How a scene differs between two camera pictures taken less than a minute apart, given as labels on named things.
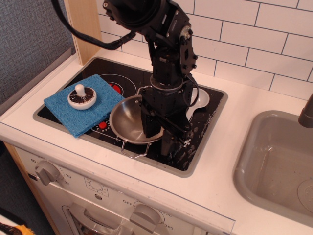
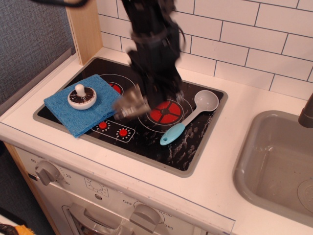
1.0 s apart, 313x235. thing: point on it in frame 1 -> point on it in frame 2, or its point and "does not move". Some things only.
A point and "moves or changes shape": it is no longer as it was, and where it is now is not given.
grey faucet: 305,118 does not move
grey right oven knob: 145,217 does not move
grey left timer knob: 47,172 does not move
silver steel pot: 127,121 moves or changes shape
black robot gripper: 170,109 -> 154,57
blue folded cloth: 82,105 does not move
